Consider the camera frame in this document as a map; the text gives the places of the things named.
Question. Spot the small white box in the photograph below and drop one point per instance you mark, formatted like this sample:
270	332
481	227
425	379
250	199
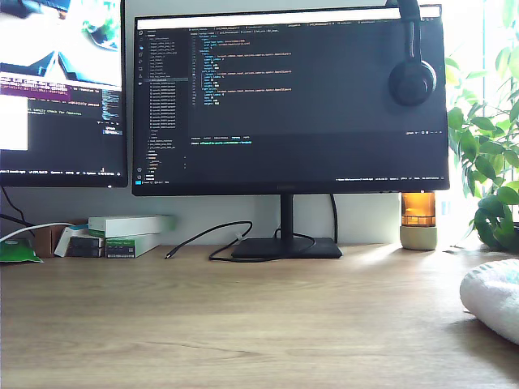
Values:
61	244

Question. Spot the brown cardboard box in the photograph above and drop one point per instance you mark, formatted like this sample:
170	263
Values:
44	244

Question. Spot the smaller black computer monitor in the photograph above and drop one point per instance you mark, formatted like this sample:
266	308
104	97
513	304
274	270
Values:
61	156

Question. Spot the white box green label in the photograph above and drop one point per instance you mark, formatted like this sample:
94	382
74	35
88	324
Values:
121	247

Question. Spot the green packet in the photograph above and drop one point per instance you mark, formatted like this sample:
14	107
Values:
20	253

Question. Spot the long white cardboard box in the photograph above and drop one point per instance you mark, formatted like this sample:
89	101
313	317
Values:
129	226

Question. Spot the pale green pink tea towel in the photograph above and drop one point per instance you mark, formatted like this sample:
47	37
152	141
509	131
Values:
494	296

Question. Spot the potted green leafy plant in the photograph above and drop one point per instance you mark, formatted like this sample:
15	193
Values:
492	227

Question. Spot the large black computer monitor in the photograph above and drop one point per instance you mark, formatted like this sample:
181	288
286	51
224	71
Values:
324	142

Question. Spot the amber glass bottle pale base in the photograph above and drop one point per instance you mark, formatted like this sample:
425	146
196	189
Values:
419	240

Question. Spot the black headphones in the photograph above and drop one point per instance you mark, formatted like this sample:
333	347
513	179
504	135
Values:
411	83

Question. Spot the small dark box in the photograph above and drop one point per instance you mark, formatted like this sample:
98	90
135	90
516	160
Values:
83	247

